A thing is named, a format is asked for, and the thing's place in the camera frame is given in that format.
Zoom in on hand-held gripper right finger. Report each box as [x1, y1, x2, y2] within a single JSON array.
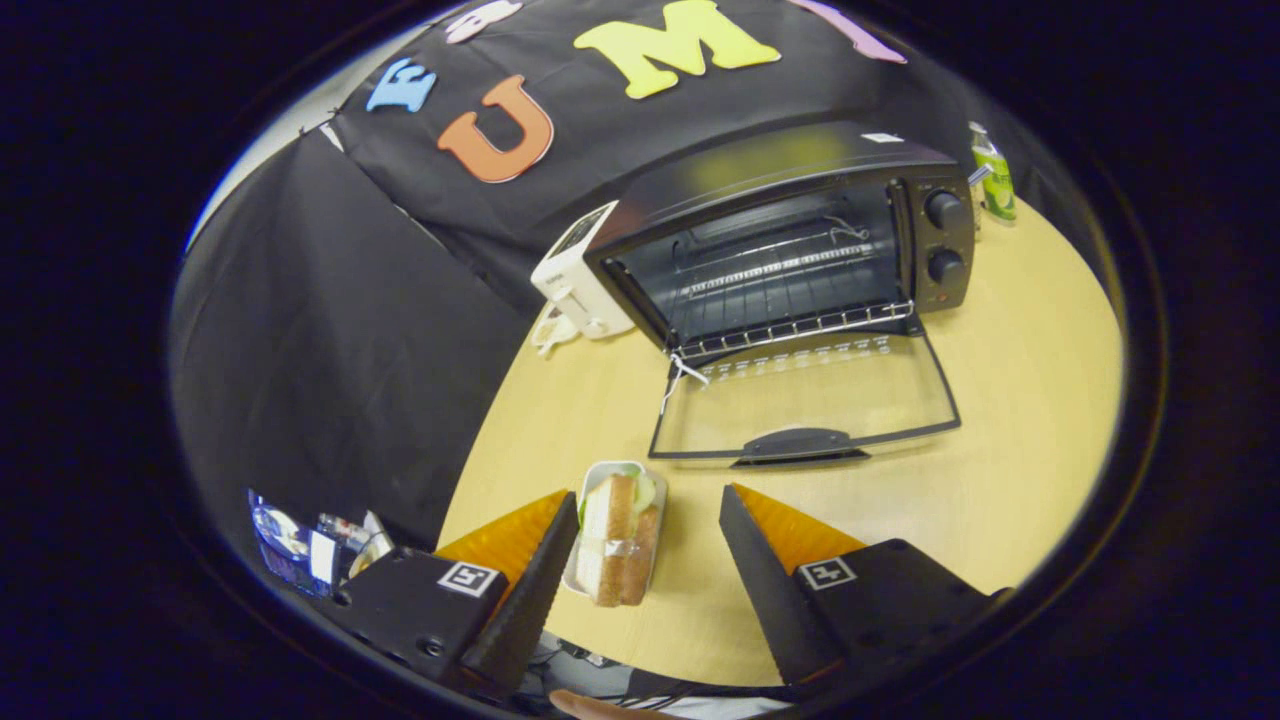
[[718, 484, 1011, 691]]

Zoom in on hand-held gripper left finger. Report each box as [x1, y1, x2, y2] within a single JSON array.
[[320, 490, 581, 701]]

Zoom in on sandwich with lettuce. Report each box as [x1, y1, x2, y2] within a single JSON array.
[[575, 472, 661, 608]]

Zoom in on black toaster oven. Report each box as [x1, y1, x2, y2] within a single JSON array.
[[583, 122, 978, 469]]

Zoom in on white food tray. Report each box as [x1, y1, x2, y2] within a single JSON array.
[[562, 460, 669, 601]]

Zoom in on white toaster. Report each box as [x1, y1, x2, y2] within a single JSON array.
[[530, 200, 637, 341]]

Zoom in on clear plastic wrapper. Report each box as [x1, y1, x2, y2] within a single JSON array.
[[318, 510, 394, 581]]

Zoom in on blue foil packet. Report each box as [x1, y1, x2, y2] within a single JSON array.
[[248, 488, 343, 598]]

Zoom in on small white dish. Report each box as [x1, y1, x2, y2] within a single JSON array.
[[530, 303, 583, 357]]

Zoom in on green label bottle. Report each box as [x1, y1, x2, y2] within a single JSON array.
[[968, 122, 1018, 223]]

